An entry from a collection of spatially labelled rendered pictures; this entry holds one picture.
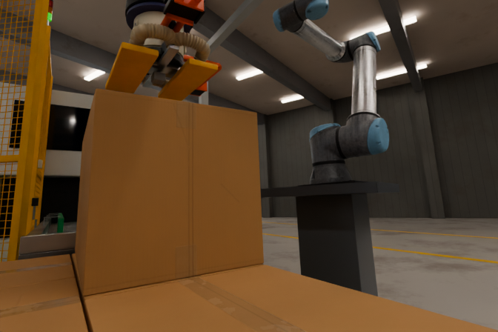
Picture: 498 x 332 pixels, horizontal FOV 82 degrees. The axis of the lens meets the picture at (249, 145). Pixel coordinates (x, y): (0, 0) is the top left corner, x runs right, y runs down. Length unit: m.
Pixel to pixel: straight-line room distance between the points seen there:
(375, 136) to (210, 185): 0.78
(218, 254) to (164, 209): 0.17
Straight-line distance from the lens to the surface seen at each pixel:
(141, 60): 0.93
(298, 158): 10.63
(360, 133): 1.29
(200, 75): 1.00
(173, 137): 0.68
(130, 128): 0.66
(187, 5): 0.86
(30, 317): 0.60
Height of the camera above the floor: 0.71
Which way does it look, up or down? 11 degrees up
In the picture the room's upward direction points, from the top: 2 degrees counter-clockwise
